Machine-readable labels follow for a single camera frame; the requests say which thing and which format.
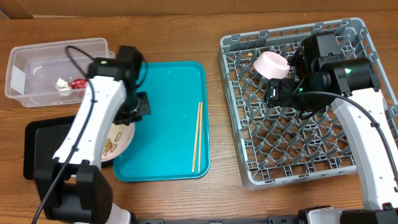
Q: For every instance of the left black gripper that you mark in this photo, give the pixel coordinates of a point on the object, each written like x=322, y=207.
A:
x=144, y=109

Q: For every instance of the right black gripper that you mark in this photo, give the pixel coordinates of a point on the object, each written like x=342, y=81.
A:
x=288, y=90

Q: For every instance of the pink bowl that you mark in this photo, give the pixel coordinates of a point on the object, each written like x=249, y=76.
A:
x=272, y=65

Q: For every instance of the pink plate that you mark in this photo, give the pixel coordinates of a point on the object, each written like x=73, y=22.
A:
x=128, y=134

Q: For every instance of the red snack wrapper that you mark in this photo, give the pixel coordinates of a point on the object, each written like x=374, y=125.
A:
x=79, y=83

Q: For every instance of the wooden chopstick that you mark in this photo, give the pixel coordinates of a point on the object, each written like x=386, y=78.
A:
x=200, y=135
x=196, y=138

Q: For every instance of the white tissue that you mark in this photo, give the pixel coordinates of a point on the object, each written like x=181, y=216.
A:
x=63, y=87

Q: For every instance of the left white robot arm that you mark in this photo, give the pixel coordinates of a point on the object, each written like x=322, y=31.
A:
x=71, y=186

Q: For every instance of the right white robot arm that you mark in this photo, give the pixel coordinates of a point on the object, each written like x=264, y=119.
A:
x=319, y=75

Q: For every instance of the grey dishwasher rack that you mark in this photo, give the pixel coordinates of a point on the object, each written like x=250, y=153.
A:
x=273, y=146

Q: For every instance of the clear plastic waste bin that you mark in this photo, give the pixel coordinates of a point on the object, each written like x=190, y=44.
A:
x=33, y=70

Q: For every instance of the black waste bin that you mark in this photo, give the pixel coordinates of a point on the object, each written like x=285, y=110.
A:
x=42, y=139

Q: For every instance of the peanut shells pile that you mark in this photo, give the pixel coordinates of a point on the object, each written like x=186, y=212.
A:
x=111, y=143

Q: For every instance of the teal plastic tray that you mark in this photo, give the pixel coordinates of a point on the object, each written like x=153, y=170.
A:
x=163, y=142

